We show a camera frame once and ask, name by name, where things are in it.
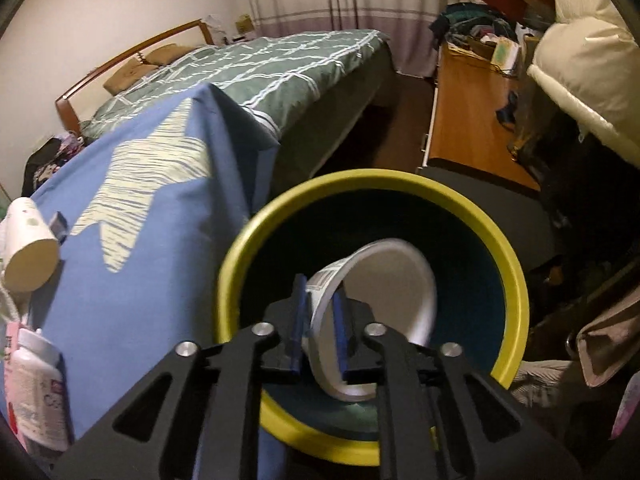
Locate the wooden bed with headboard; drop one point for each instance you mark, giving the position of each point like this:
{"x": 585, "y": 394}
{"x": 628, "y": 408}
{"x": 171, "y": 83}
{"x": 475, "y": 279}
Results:
{"x": 67, "y": 112}

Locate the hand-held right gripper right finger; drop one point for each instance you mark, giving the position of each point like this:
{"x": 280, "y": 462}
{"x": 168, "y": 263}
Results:
{"x": 341, "y": 332}

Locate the small blue clip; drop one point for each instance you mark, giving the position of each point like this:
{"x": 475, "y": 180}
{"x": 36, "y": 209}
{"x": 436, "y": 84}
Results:
{"x": 60, "y": 225}

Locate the brown pillow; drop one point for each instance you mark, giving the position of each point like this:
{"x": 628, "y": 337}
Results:
{"x": 167, "y": 54}
{"x": 122, "y": 75}

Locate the pile of dark clothes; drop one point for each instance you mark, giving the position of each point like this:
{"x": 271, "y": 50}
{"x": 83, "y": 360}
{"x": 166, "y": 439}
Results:
{"x": 460, "y": 17}

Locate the white pill bottle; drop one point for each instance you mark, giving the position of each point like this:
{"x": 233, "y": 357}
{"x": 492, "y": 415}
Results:
{"x": 40, "y": 390}

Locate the blue star print tablecloth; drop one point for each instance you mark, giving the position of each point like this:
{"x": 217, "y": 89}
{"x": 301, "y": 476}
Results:
{"x": 150, "y": 285}

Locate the long wooden desk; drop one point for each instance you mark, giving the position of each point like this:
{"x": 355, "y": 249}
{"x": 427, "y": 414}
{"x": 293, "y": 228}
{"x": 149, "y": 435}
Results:
{"x": 465, "y": 110}

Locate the yellow rimmed bin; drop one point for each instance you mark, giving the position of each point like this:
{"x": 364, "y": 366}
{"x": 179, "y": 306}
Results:
{"x": 380, "y": 178}

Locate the black garment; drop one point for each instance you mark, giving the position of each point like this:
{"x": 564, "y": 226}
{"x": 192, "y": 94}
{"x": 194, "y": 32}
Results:
{"x": 585, "y": 200}

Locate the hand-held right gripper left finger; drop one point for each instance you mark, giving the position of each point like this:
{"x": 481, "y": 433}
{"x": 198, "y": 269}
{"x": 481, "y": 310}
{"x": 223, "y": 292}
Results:
{"x": 299, "y": 322}

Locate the pink milk carton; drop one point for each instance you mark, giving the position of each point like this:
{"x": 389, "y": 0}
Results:
{"x": 11, "y": 340}

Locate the cardboard box with clutter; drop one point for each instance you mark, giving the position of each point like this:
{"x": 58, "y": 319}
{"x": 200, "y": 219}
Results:
{"x": 487, "y": 50}

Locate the green checked duvet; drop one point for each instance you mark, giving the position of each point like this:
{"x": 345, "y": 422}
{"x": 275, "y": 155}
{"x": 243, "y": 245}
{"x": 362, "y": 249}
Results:
{"x": 260, "y": 65}

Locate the striped grey cloth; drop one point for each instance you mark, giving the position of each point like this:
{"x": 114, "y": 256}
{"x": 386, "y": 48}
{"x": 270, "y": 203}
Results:
{"x": 545, "y": 385}

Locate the beige bag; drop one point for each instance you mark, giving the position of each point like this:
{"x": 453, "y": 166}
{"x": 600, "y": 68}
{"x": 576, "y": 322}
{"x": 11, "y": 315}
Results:
{"x": 610, "y": 340}

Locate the white plastic cup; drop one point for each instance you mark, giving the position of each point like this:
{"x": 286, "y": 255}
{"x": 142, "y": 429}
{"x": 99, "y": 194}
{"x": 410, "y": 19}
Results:
{"x": 390, "y": 285}

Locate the white nightstand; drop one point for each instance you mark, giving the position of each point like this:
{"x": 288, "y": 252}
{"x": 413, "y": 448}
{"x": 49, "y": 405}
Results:
{"x": 235, "y": 39}

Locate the pale striped curtain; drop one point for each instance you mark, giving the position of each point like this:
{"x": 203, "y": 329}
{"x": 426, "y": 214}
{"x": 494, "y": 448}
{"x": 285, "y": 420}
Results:
{"x": 350, "y": 0}

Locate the white puffer jacket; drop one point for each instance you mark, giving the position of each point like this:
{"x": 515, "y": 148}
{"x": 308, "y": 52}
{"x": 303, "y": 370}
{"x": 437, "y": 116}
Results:
{"x": 585, "y": 60}

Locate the heap of dark clothes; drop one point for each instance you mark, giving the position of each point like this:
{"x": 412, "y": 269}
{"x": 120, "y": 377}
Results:
{"x": 45, "y": 160}

